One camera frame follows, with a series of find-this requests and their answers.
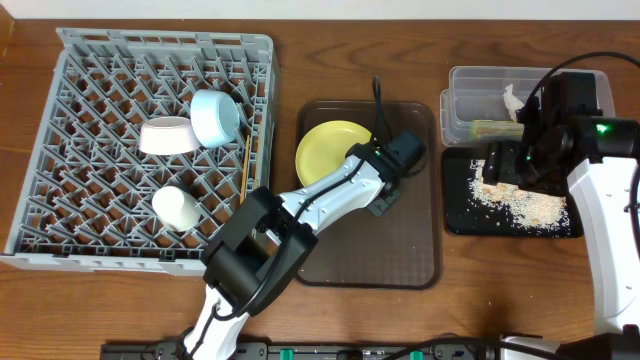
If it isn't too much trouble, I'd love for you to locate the clear plastic bin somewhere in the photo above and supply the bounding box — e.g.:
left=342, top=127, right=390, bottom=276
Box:
left=439, top=65, right=617, bottom=149

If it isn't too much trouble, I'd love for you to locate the brown serving tray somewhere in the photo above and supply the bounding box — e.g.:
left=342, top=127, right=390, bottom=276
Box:
left=297, top=102, right=442, bottom=290

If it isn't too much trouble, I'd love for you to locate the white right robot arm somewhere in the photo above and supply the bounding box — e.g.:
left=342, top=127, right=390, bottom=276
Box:
left=483, top=71, right=639, bottom=359

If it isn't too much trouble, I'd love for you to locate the yellow green wrapper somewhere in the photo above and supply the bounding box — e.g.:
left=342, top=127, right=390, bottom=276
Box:
left=469, top=120, right=524, bottom=141

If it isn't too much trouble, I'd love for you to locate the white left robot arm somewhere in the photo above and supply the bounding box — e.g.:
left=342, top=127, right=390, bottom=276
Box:
left=181, top=130, right=426, bottom=359

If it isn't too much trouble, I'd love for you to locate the black tray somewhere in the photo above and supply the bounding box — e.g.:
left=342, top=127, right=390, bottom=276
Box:
left=442, top=145, right=583, bottom=238

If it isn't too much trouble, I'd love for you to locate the light blue bowl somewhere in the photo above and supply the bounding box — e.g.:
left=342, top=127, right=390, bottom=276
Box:
left=190, top=89, right=240, bottom=148

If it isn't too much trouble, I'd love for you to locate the rice pile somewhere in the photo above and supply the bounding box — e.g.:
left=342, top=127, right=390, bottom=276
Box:
left=469, top=160, right=570, bottom=231

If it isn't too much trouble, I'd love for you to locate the white cup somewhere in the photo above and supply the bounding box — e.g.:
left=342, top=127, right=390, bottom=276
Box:
left=151, top=186, right=201, bottom=232

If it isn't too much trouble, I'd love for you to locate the pink bowl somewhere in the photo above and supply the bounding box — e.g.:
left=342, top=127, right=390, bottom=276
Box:
left=139, top=116, right=201, bottom=155

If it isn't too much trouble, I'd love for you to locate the yellow plate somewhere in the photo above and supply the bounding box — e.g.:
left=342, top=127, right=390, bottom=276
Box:
left=295, top=120, right=371, bottom=186

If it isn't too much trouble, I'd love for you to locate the grey dishwasher rack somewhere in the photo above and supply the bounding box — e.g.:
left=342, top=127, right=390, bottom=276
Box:
left=1, top=28, right=280, bottom=276

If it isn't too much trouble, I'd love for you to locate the white tissue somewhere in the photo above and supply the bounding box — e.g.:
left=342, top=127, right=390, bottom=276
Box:
left=503, top=84, right=525, bottom=122

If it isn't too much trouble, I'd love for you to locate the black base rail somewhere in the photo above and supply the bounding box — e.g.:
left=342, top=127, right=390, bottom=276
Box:
left=99, top=342, right=500, bottom=360

